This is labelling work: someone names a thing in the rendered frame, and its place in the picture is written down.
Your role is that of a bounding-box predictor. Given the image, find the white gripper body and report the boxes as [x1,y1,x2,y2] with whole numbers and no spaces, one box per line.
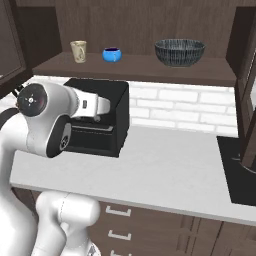
[94,95,112,118]

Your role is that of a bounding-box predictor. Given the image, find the dark wood cabinet door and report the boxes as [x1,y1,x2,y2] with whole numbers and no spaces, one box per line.
[225,5,256,170]
[0,0,28,98]

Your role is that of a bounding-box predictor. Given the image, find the black coffee machine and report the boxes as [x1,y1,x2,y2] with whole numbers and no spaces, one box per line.
[62,77,131,159]

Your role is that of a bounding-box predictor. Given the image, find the blue cup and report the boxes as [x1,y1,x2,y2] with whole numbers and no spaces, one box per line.
[101,46,123,63]

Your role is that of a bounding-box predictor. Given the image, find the beige cup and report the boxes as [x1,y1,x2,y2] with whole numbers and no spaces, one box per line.
[69,40,88,64]

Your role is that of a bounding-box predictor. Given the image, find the dark striped bowl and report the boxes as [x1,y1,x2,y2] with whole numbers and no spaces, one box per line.
[153,38,206,68]

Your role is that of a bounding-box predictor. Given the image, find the dark wood drawer front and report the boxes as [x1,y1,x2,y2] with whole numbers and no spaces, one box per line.
[96,245,181,256]
[96,199,186,231]
[88,222,184,255]

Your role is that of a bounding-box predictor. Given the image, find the black hob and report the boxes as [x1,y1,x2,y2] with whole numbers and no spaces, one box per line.
[216,135,256,207]

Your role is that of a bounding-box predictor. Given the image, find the dark wood base cupboard door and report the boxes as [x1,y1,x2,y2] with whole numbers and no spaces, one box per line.
[210,219,256,256]

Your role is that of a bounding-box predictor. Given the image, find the dark wood wall cabinet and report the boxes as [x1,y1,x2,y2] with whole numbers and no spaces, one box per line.
[14,0,256,87]

